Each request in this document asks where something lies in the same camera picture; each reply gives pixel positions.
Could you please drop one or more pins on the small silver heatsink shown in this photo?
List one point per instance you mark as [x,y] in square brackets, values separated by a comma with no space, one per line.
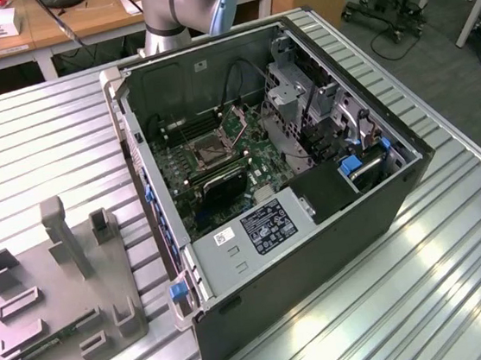
[264,193]

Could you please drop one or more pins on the wooden desk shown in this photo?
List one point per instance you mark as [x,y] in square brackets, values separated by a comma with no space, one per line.
[109,17]

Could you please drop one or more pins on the silver power supply unit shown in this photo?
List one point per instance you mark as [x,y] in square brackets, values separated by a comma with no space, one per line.
[231,250]

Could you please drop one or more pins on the small blue clip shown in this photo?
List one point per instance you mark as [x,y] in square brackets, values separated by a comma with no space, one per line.
[383,144]

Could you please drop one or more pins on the white cardboard box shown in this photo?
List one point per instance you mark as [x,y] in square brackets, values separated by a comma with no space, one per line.
[1,22]

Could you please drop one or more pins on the silver drive cage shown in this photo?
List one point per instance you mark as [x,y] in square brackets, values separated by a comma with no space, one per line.
[285,96]

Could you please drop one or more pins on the green RAM stick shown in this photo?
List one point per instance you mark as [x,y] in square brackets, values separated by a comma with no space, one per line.
[42,343]

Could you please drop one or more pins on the black RAM slot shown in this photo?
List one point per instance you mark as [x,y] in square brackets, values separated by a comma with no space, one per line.
[209,171]
[193,129]
[197,182]
[190,122]

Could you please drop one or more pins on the black plastic shroud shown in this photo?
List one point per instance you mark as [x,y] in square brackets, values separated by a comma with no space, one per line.
[324,192]

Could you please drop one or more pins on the CPU socket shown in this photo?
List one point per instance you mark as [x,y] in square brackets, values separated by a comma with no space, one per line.
[211,153]

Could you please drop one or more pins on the blue case latch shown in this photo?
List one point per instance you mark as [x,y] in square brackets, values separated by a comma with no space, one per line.
[178,292]

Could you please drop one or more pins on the grey parts rack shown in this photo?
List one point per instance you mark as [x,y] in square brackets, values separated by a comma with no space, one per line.
[62,296]

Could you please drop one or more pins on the black wheeled stand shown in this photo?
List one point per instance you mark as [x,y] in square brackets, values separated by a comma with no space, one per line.
[399,5]

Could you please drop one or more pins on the black PC case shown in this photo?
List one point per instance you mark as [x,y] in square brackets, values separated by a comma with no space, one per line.
[321,275]

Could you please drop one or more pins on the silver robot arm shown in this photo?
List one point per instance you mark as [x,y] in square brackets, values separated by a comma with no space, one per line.
[169,10]

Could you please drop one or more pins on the black graphics card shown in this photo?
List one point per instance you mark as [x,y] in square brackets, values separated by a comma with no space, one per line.
[224,188]

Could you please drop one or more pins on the green motherboard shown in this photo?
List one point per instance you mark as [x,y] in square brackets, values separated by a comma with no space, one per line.
[260,160]

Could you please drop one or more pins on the silver metal bracket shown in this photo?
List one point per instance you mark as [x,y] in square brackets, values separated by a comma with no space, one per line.
[324,98]

